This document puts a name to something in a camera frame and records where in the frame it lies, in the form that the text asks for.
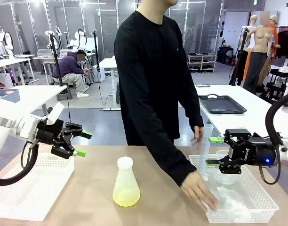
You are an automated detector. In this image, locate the thick black left arm hose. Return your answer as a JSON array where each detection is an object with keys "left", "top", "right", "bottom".
[{"left": 0, "top": 141, "right": 40, "bottom": 186}]

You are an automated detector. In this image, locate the seated person in purple hoodie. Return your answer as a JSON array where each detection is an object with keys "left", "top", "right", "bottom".
[{"left": 52, "top": 49, "right": 90, "bottom": 99}]

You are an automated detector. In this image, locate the clear plastic flask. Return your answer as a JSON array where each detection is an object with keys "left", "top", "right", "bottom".
[{"left": 208, "top": 186, "right": 252, "bottom": 223}]

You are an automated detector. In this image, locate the white table with blue box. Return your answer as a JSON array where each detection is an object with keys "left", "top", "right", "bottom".
[{"left": 0, "top": 84, "right": 68, "bottom": 118}]

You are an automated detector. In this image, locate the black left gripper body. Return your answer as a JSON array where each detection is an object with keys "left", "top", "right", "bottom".
[{"left": 37, "top": 119, "right": 73, "bottom": 149}]

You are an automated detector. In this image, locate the white mannequin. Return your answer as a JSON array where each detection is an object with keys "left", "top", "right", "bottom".
[{"left": 248, "top": 14, "right": 259, "bottom": 32}]

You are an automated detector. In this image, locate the clear plastic beaker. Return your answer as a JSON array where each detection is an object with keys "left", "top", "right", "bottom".
[{"left": 214, "top": 150, "right": 238, "bottom": 186}]

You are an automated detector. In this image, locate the black utility cart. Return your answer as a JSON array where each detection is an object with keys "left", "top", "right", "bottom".
[{"left": 264, "top": 68, "right": 288, "bottom": 99}]

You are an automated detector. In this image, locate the long white table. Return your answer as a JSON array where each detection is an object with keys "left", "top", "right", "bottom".
[{"left": 194, "top": 84, "right": 288, "bottom": 151}]

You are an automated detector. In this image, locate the mannequin with orange garment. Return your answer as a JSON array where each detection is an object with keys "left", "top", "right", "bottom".
[{"left": 267, "top": 14, "right": 281, "bottom": 59}]

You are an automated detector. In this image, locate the thick black right arm hose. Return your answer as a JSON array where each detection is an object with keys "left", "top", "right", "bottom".
[{"left": 265, "top": 90, "right": 288, "bottom": 146}]

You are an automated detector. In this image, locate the black camera tripod pole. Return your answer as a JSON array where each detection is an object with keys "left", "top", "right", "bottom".
[
  {"left": 92, "top": 29, "right": 103, "bottom": 83},
  {"left": 48, "top": 32, "right": 73, "bottom": 101},
  {"left": 229, "top": 27, "right": 250, "bottom": 87}
]

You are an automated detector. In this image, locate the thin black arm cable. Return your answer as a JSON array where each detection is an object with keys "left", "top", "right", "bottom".
[
  {"left": 258, "top": 145, "right": 281, "bottom": 186},
  {"left": 20, "top": 140, "right": 34, "bottom": 170}
]

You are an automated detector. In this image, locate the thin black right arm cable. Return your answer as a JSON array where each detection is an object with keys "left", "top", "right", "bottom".
[{"left": 258, "top": 145, "right": 281, "bottom": 186}]

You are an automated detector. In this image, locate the bare mannequin with grey trousers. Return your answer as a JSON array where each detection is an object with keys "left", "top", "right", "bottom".
[{"left": 242, "top": 11, "right": 274, "bottom": 95}]

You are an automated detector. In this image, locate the person's right forearm black sleeve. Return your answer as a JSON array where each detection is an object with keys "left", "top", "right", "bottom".
[{"left": 125, "top": 101, "right": 198, "bottom": 188}]

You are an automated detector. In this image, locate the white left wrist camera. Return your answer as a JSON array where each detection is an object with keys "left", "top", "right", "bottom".
[{"left": 45, "top": 102, "right": 65, "bottom": 125}]

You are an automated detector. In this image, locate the black plastic tray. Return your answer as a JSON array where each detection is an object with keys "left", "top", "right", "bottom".
[{"left": 199, "top": 93, "right": 248, "bottom": 115}]

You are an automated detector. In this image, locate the wooden shoe rack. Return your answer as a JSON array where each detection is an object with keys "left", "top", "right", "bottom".
[{"left": 187, "top": 53, "right": 217, "bottom": 73}]

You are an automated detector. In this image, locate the translucent plastic conical flask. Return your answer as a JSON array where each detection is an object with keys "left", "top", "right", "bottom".
[{"left": 112, "top": 164, "right": 141, "bottom": 208}]

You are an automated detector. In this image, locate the white background desk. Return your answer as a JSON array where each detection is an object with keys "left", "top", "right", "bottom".
[{"left": 0, "top": 54, "right": 36, "bottom": 86}]

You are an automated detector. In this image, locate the blue box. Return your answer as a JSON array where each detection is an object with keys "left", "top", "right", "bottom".
[{"left": 0, "top": 89, "right": 20, "bottom": 103}]

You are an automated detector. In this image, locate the thick black arm hose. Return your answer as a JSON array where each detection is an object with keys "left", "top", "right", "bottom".
[
  {"left": 265, "top": 90, "right": 288, "bottom": 146},
  {"left": 0, "top": 141, "right": 40, "bottom": 186}
]

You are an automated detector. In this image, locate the person's left forearm black sleeve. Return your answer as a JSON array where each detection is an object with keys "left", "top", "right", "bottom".
[{"left": 181, "top": 89, "right": 205, "bottom": 129}]

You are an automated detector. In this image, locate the dark bags pile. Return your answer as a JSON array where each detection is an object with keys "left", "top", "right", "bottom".
[{"left": 216, "top": 46, "right": 234, "bottom": 66}]

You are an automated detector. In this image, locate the black garment on rack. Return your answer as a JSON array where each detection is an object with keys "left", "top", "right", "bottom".
[{"left": 275, "top": 30, "right": 288, "bottom": 59}]

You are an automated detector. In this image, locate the person's torso in black shirt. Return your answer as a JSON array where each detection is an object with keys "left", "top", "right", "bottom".
[{"left": 113, "top": 0, "right": 205, "bottom": 148}]

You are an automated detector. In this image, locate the clear plastic graduated cylinder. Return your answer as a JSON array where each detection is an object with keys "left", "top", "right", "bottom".
[{"left": 197, "top": 124, "right": 214, "bottom": 181}]

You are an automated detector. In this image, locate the white standing desk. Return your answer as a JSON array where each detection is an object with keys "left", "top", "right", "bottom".
[{"left": 98, "top": 56, "right": 119, "bottom": 111}]

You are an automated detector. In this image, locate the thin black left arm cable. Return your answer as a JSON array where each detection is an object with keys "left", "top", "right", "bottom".
[{"left": 20, "top": 140, "right": 34, "bottom": 170}]

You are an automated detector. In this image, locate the person's right hand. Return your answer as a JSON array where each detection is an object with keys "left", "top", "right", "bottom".
[{"left": 180, "top": 169, "right": 219, "bottom": 211}]

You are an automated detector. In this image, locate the white perforated plastic basket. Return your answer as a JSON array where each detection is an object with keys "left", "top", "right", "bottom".
[
  {"left": 0, "top": 153, "right": 75, "bottom": 222},
  {"left": 188, "top": 154, "right": 280, "bottom": 224}
]

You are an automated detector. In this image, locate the person's left hand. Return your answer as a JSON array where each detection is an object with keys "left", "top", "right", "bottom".
[{"left": 190, "top": 125, "right": 205, "bottom": 143}]

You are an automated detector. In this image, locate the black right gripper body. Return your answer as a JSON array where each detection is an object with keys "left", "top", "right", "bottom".
[{"left": 238, "top": 136, "right": 277, "bottom": 167}]

